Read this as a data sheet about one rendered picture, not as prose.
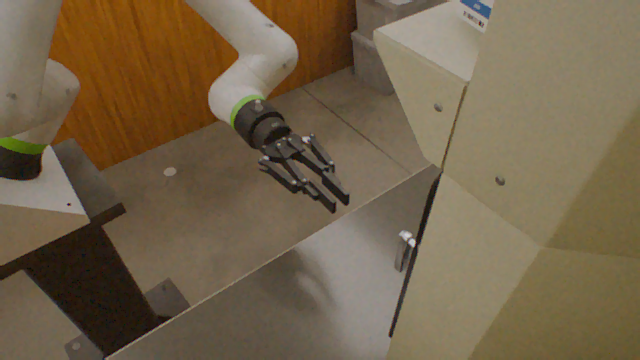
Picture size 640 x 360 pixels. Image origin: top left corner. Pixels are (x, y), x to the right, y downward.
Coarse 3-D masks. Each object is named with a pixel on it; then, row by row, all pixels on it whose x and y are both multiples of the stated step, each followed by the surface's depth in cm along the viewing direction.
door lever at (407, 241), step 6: (402, 234) 61; (408, 234) 61; (402, 240) 61; (408, 240) 60; (414, 240) 61; (402, 246) 62; (408, 246) 62; (402, 252) 63; (408, 252) 63; (396, 258) 65; (402, 258) 64; (408, 258) 65; (396, 264) 66; (402, 264) 65; (402, 270) 66
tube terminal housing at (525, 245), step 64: (512, 0) 28; (576, 0) 25; (512, 64) 30; (576, 64) 26; (512, 128) 32; (576, 128) 28; (448, 192) 41; (512, 192) 35; (576, 192) 30; (448, 256) 46; (512, 256) 38; (576, 256) 35; (448, 320) 52; (512, 320) 44; (576, 320) 42
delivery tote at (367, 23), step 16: (368, 0) 258; (384, 0) 246; (400, 0) 243; (416, 0) 245; (432, 0) 256; (448, 0) 267; (368, 16) 266; (384, 16) 254; (400, 16) 248; (368, 32) 275
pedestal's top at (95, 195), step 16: (64, 144) 115; (64, 160) 110; (80, 160) 110; (80, 176) 106; (96, 176) 106; (80, 192) 103; (96, 192) 103; (112, 192) 103; (96, 208) 99; (112, 208) 100; (96, 224) 99; (64, 240) 96; (32, 256) 92; (0, 272) 89; (16, 272) 92
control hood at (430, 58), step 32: (384, 32) 40; (416, 32) 40; (448, 32) 40; (480, 32) 40; (384, 64) 41; (416, 64) 37; (448, 64) 36; (416, 96) 39; (448, 96) 36; (416, 128) 41; (448, 128) 38
